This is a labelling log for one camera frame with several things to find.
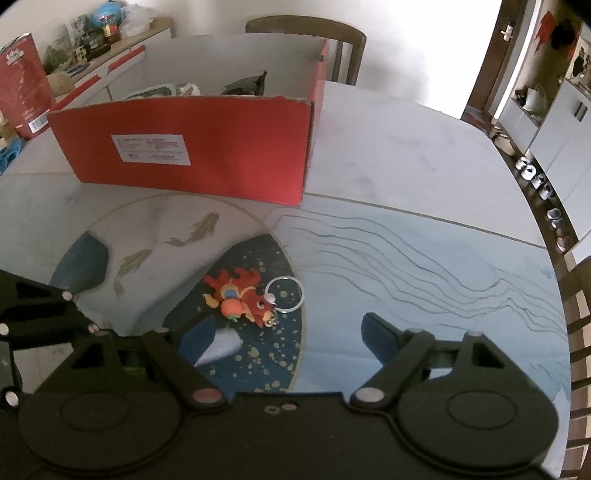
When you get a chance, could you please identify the low side cabinet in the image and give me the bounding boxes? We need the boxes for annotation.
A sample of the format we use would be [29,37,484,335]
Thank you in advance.
[47,17,175,98]

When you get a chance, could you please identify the wooden chair behind table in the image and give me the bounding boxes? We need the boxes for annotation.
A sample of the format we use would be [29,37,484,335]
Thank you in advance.
[244,15,368,87]

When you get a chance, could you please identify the white wall cabinet unit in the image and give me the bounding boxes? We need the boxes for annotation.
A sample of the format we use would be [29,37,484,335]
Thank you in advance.
[489,0,591,250]

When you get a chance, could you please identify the red dragon keychain toy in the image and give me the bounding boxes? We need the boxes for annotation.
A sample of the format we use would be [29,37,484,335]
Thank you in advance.
[204,267,276,328]

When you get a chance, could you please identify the red cardboard box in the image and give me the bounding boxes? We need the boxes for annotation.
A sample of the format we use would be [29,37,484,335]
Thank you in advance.
[48,34,329,206]

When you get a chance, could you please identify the blue gloves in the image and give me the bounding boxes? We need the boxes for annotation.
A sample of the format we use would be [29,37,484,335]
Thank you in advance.
[0,137,25,175]

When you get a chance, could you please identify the black foil packet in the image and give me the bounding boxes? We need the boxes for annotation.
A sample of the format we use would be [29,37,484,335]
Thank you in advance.
[221,70,267,96]

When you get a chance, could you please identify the metal key ring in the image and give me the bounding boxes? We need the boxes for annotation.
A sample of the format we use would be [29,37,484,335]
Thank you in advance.
[263,275,306,316]

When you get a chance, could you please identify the red snack bag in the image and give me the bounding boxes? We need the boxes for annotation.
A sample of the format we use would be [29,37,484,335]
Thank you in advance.
[0,33,56,140]

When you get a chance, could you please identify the wooden chair at right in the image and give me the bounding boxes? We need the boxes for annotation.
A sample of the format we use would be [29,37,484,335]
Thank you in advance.
[559,257,590,479]

